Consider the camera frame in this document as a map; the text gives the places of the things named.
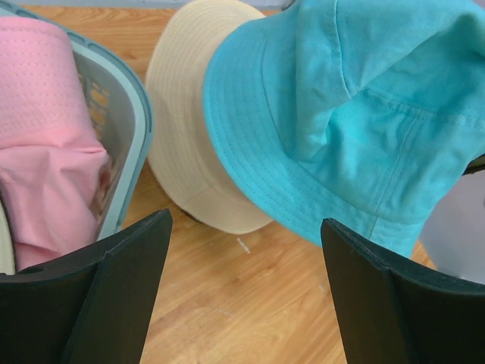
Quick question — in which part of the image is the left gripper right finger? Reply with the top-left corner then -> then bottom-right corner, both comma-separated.
321,219 -> 484,364

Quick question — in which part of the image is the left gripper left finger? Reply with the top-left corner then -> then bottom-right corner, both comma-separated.
1,209 -> 173,364

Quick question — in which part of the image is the pink bucket hat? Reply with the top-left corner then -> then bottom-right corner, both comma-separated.
1,16 -> 110,271

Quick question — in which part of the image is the beige bucket hat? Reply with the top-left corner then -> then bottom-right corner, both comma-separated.
145,1 -> 272,234

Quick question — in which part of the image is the turquoise bucket hat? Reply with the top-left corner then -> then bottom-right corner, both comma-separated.
202,1 -> 484,256

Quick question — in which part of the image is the grey plastic laundry basket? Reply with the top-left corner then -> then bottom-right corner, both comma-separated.
1,1 -> 152,241

